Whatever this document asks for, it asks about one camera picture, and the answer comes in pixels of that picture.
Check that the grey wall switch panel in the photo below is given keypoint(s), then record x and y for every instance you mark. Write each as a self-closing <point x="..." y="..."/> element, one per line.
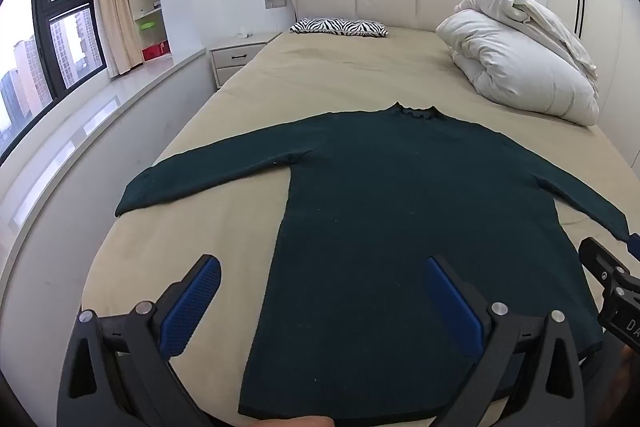
<point x="274" y="2"/>

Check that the bed with beige sheet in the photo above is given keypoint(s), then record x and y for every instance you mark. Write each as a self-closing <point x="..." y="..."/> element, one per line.
<point x="325" y="72"/>

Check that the zebra print pillow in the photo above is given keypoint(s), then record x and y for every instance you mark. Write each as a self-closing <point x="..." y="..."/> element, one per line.
<point x="340" y="27"/>

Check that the dark green sweater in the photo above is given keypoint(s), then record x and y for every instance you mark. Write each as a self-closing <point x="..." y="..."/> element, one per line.
<point x="390" y="207"/>

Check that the white nightstand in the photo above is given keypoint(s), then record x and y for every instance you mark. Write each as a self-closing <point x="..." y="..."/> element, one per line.
<point x="235" y="54"/>

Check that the green container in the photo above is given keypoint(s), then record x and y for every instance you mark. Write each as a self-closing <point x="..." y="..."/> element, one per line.
<point x="148" y="25"/>

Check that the white duvet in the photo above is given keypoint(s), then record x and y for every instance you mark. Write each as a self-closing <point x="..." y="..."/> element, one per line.
<point x="515" y="57"/>

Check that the white window sill bench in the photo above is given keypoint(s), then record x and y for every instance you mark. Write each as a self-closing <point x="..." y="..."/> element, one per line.
<point x="75" y="132"/>

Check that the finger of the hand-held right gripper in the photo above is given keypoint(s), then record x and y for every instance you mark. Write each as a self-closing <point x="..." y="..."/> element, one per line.
<point x="605" y="264"/>
<point x="634" y="244"/>

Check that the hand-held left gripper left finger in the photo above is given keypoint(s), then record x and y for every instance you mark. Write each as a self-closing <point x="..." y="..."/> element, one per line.
<point x="195" y="302"/>

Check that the red box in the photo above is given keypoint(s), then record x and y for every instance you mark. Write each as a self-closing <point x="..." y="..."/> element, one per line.
<point x="153" y="52"/>

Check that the person's right hand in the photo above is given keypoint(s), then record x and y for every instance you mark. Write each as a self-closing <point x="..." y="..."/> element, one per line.
<point x="631" y="377"/>

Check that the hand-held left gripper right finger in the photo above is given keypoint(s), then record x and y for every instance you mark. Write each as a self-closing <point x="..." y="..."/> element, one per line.
<point x="452" y="307"/>

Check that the person's left hand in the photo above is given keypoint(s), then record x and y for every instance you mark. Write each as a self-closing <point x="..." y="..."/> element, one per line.
<point x="300" y="422"/>

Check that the white wardrobe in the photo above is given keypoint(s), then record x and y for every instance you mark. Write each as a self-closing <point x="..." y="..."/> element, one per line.
<point x="600" y="32"/>

